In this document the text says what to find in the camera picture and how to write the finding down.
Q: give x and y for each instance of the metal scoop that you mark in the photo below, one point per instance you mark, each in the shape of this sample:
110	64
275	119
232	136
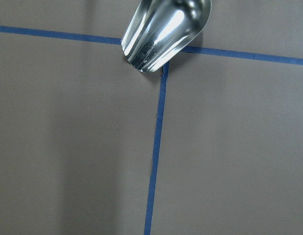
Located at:
159	29

